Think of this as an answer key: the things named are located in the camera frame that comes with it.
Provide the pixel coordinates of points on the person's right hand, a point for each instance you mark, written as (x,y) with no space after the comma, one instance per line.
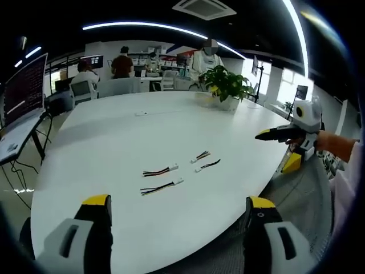
(333,144)

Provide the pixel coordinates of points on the ceiling air conditioner vent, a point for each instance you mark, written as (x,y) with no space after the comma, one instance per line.
(204,8)

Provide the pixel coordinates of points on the small dark screen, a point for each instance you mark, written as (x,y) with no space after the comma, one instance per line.
(302,92)

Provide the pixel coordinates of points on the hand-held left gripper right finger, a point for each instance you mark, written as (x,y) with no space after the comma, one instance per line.
(273,245)

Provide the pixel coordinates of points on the green potted plant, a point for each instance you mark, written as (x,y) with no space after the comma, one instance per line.
(225,82)

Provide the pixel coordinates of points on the large dark computer monitor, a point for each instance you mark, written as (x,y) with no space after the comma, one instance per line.
(25,88)

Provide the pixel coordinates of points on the side desk with black legs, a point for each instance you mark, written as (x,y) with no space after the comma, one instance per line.
(17,140)

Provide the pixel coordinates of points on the grey mesh chair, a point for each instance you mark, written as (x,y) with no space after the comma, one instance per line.
(308,205)

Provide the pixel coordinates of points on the small green plant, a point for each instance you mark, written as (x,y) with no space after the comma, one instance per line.
(289,105)

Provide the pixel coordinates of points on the grey office chair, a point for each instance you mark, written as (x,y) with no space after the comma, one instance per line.
(82,91)

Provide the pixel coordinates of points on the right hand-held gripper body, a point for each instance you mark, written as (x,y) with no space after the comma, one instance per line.
(309,117)

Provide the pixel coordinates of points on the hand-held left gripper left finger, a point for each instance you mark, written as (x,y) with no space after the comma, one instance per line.
(71,242)

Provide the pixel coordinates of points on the long curved ceiling light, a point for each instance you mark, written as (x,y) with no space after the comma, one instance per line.
(300,34)
(148,26)

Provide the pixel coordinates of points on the small white flat device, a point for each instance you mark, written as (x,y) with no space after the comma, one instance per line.
(141,113)

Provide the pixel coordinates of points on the short ceiling light strip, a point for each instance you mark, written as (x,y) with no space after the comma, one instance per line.
(18,63)
(33,52)

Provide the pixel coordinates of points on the grey partition panel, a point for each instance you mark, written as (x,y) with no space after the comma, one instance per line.
(119,87)

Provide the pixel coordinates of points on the monitor on black stand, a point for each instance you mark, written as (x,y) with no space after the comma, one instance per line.
(256,68)

